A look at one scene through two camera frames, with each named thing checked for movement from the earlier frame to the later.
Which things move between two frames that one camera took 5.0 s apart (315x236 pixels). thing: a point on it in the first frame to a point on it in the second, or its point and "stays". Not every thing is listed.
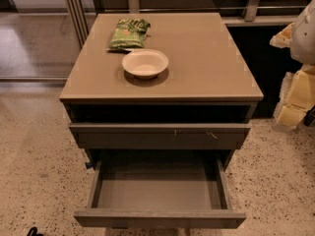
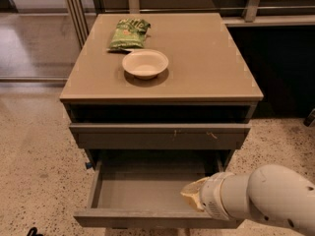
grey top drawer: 157,137 stays
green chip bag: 129,34 stays
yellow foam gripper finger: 297,96 to 210,194
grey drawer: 158,194 stays
